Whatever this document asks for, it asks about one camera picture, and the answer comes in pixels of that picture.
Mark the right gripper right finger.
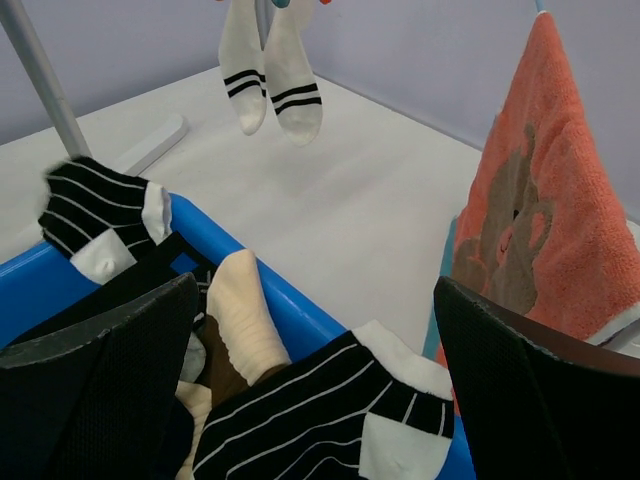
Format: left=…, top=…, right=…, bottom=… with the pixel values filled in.
left=434, top=277, right=639, bottom=479

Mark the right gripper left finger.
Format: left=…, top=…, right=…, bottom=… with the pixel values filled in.
left=1, top=273, right=198, bottom=479

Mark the black white pinstripe sock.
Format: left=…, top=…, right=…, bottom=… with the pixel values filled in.
left=192, top=321, right=454, bottom=479

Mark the white clothes rack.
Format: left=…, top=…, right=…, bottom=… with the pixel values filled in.
left=0, top=0, right=190, bottom=177

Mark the beige brown sock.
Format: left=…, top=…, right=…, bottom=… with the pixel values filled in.
left=176, top=249, right=291, bottom=479

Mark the white striped sock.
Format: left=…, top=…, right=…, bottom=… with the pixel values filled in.
left=218, top=0, right=267, bottom=136
left=264, top=1, right=323, bottom=146

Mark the blue plastic bin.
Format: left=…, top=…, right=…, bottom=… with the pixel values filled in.
left=0, top=193, right=476, bottom=480

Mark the orange bear towel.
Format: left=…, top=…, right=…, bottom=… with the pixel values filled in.
left=424, top=9, right=640, bottom=381

